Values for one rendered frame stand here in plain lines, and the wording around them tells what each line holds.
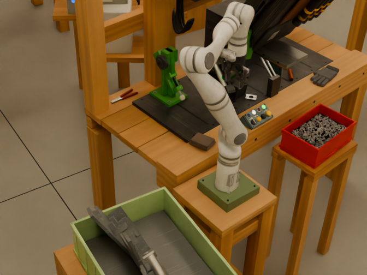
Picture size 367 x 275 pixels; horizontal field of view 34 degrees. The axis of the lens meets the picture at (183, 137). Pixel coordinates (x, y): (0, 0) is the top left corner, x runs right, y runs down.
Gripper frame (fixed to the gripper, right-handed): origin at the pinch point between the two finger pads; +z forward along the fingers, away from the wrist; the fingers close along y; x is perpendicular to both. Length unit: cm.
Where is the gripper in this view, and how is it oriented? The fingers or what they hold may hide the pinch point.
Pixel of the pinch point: (234, 82)
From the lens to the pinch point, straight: 250.5
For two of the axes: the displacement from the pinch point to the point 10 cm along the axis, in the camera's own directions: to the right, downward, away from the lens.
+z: -0.2, 7.8, 6.2
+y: -6.7, -4.7, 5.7
